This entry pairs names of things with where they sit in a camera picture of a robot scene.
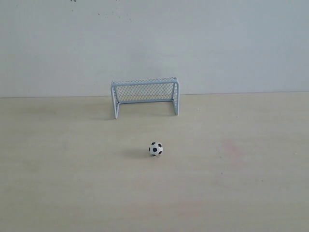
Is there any black and white soccer ball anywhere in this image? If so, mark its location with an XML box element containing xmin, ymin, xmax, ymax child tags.
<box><xmin>149</xmin><ymin>142</ymin><xmax>163</xmax><ymax>157</ymax></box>

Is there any white miniature soccer goal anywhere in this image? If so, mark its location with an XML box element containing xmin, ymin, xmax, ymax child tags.
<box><xmin>110</xmin><ymin>77</ymin><xmax>180</xmax><ymax>119</ymax></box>

